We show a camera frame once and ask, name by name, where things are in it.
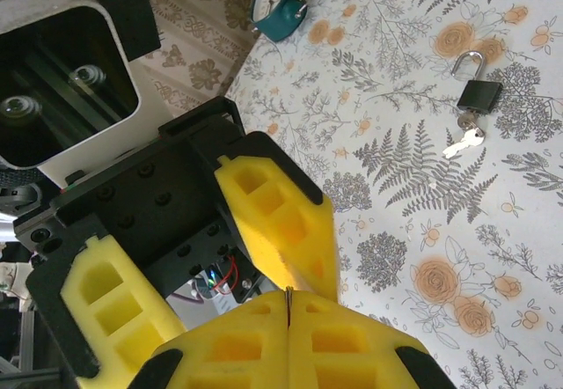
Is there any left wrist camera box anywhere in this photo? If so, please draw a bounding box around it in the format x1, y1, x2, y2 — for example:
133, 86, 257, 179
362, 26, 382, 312
0, 0, 162, 187

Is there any small key bunch with ring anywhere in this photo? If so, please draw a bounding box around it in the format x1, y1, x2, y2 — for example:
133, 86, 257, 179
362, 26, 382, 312
442, 111, 487, 159

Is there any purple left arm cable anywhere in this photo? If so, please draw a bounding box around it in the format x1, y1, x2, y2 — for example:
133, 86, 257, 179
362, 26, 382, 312
169, 290, 206, 306

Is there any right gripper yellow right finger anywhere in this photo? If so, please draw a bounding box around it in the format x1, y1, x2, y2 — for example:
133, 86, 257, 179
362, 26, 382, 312
288, 290, 457, 389

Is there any teal alarm clock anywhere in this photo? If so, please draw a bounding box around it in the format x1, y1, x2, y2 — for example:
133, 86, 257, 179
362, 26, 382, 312
250, 0, 314, 42

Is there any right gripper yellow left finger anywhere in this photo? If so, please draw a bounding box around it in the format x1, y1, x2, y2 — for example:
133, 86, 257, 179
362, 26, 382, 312
130, 290, 290, 389

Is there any black padlock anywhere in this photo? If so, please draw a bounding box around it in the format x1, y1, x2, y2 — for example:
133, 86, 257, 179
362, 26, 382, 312
450, 49, 504, 115

